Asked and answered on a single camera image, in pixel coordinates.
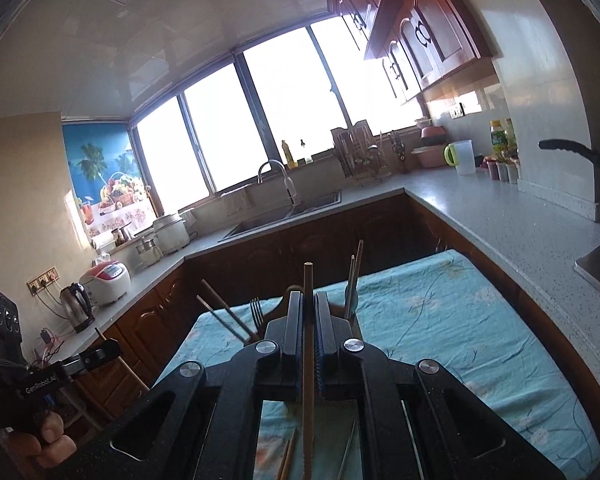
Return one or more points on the dish drying rack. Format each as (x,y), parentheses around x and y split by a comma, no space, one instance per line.
(357,152)

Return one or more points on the brown wooden utensil holder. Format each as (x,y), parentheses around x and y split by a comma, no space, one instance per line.
(341,312)

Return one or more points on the wooden chopstick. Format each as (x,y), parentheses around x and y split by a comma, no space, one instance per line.
(358,270)
(308,280)
(225,321)
(230,307)
(283,465)
(291,447)

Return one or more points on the pink basin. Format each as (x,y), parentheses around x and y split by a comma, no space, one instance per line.
(430,157)

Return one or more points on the steel electric kettle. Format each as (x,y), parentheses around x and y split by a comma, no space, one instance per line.
(77,305)

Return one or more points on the yellow-capped oil bottle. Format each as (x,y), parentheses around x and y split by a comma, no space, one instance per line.
(498,137)

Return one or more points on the paper towel roll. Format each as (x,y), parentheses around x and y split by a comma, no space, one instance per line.
(104,240)

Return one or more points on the wooden lower cabinets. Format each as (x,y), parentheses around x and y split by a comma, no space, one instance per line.
(230,270)

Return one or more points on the blue floral tablecloth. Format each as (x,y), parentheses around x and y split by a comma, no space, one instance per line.
(430,320)

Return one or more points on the steel kitchen sink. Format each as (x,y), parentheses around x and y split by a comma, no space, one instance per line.
(280,215)

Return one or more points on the wooden cabinets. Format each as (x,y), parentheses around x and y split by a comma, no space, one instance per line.
(230,270)
(430,35)

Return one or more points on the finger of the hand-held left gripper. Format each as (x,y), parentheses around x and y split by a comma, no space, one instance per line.
(100,351)

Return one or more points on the person's left hand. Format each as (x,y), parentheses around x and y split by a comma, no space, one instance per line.
(50,442)

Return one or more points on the yellow dish soap bottle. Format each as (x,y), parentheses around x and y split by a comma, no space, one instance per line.
(290,157)

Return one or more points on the steel kitchen faucet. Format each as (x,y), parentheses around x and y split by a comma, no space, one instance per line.
(290,187)

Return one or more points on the white and pink rice cooker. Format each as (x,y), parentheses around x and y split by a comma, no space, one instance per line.
(106,282)

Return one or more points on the wall power outlet strip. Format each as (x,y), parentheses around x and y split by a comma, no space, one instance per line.
(44,280)

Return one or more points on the small dark-capped bottle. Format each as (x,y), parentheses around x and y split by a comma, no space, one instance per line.
(303,152)

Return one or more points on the steel fork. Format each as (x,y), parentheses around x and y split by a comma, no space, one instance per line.
(256,312)

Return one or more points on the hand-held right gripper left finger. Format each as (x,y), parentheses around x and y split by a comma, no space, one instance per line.
(292,350)

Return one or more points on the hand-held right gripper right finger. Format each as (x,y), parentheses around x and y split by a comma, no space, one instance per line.
(322,350)

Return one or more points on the wooden upper cabinets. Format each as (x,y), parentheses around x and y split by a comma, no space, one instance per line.
(430,35)

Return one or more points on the small glass jar appliance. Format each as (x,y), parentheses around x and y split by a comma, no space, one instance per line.
(149,252)

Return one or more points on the large kitchen window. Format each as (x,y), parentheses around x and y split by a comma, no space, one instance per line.
(280,110)

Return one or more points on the green-labelled bottle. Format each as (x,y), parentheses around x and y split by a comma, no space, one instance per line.
(511,137)

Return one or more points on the grey kitchen countertop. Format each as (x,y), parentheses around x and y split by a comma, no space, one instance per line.
(505,220)

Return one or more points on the black wok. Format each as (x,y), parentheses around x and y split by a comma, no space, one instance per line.
(570,147)

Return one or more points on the pink bowl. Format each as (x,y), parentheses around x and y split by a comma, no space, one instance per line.
(432,135)

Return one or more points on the metal chopstick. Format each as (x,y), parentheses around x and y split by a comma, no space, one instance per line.
(351,285)

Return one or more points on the small wall outlet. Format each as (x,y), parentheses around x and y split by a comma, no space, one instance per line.
(456,110)

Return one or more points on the blue fruit wall poster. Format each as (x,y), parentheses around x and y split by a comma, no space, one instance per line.
(105,175)

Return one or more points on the white round cooker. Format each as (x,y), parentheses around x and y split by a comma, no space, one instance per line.
(171,232)

